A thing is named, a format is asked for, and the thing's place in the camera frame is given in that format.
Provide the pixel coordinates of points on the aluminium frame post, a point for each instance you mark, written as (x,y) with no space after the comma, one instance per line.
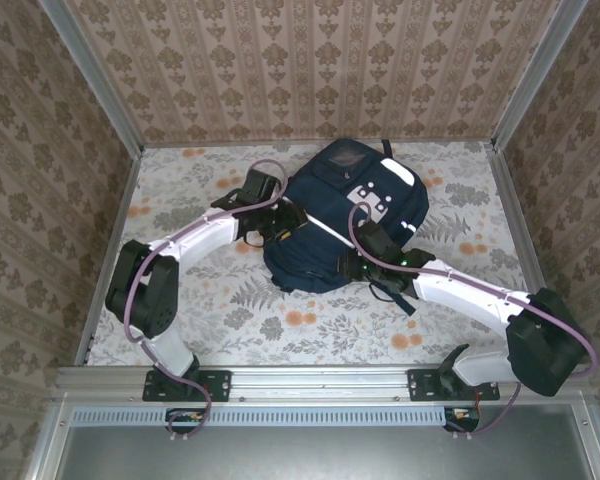
(536,75)
(97,82)

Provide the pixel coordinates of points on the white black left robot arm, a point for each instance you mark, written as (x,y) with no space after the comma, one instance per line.
(195,237)

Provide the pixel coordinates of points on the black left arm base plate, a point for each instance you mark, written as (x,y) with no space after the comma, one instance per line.
(220,385)

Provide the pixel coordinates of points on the grey metal panel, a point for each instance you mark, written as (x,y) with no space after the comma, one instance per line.
(320,455)

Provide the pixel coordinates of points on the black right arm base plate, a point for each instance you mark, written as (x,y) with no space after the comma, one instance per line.
(422,385)

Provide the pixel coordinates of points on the floral table cloth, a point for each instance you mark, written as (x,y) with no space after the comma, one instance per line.
(330,325)

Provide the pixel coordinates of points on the black connector board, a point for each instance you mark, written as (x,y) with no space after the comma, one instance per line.
(462,419)
(185,419)

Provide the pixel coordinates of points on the navy blue student backpack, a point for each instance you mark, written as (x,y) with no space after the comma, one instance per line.
(330,200)

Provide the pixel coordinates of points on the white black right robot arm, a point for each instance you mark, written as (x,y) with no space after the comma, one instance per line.
(460,295)

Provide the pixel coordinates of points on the aluminium table side rail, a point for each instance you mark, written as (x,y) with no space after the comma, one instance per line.
(510,200)
(121,210)

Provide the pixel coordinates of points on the aluminium mounting rail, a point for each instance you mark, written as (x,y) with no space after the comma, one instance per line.
(320,385)

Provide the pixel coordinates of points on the aluminium table end rail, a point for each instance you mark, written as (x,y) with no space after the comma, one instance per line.
(460,142)

